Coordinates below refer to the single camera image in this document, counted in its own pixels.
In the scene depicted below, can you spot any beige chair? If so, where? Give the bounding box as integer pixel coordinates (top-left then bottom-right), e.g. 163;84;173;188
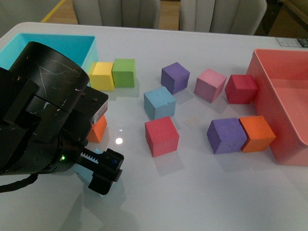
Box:
180;0;267;35
72;0;161;29

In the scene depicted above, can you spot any light blue foam block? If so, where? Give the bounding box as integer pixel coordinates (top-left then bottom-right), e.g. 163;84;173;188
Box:
74;148;114;198
144;87;176;120

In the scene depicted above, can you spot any orange foam block near bin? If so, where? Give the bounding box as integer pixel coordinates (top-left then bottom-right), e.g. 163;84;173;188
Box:
87;115;107;143

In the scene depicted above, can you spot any purple foam block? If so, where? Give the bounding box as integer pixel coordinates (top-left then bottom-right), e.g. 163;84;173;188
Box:
161;62;190;95
207;118;247;154

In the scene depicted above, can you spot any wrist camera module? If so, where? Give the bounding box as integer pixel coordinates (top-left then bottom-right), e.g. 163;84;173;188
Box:
91;101;108;124

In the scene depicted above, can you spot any left beige chair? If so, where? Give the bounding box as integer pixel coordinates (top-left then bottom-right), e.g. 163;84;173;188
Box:
72;0;161;29

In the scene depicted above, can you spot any orange foam block by tray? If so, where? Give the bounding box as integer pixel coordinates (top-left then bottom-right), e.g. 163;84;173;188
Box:
239;115;276;153

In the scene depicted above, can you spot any yellow foam block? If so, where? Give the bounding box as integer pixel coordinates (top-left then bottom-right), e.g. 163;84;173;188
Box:
88;62;115;91

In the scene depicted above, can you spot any green foam block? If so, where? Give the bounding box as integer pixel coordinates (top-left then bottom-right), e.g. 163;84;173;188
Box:
112;58;136;88

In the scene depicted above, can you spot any right beige chair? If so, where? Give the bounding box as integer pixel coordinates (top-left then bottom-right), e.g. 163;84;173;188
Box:
180;0;267;35

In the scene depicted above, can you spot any turquoise plastic bin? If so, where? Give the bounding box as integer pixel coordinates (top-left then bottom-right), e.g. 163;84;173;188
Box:
0;33;98;73

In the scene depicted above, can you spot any pink foam block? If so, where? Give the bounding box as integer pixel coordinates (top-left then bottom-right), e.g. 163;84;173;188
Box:
194;68;227;103

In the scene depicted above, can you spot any red foam block centre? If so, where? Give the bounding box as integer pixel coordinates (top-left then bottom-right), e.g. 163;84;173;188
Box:
144;116;180;157

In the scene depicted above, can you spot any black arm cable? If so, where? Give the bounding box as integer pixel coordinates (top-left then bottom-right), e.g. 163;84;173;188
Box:
0;173;39;193

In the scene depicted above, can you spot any dark red foam block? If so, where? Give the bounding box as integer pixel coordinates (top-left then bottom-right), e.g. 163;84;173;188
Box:
225;75;258;104

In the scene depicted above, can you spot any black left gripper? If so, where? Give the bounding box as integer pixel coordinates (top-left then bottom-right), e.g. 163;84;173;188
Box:
0;125;125;196

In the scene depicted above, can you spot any pink plastic tray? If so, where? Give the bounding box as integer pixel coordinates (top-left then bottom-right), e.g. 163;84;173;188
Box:
246;49;308;166

